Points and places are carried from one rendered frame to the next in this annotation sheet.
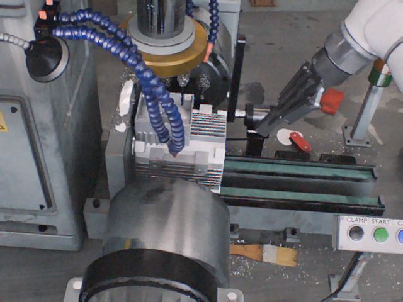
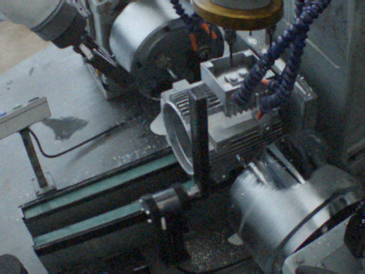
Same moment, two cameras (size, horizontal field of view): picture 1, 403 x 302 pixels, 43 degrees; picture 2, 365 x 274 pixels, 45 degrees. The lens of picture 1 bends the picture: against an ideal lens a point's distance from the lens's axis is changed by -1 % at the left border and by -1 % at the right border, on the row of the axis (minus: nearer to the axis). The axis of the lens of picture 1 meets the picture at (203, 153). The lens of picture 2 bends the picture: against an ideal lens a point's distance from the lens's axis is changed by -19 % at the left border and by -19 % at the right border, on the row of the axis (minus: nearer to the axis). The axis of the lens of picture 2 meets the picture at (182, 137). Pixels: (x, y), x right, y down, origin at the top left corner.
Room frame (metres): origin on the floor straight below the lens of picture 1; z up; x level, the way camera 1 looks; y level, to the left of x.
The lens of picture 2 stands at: (1.54, -0.32, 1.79)
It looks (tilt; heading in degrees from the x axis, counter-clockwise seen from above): 45 degrees down; 158
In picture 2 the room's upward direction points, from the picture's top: 5 degrees counter-clockwise
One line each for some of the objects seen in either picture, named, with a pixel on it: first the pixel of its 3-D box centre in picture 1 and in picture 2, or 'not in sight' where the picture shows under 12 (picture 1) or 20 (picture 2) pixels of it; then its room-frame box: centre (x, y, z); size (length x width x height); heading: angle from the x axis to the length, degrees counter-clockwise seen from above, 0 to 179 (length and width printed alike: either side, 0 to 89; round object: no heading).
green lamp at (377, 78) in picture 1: (381, 73); not in sight; (1.14, -0.47, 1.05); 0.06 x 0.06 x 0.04
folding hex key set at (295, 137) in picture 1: (299, 143); not in sight; (1.08, -0.29, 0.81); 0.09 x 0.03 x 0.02; 33
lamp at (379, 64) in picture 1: (386, 60); not in sight; (1.14, -0.47, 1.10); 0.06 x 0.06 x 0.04
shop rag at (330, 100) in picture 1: (318, 95); not in sight; (1.32, -0.37, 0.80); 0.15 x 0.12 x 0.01; 68
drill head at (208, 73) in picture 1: (186, 55); (309, 219); (1.16, 0.07, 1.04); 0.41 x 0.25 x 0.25; 1
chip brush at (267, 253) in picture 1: (257, 252); not in sight; (0.69, -0.16, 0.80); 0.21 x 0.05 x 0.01; 87
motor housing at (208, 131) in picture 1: (181, 148); (222, 121); (0.83, 0.05, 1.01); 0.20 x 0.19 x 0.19; 90
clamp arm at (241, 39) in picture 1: (236, 81); (200, 149); (0.97, -0.06, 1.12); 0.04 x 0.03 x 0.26; 91
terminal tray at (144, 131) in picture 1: (165, 119); (239, 81); (0.83, 0.09, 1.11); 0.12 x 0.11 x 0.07; 90
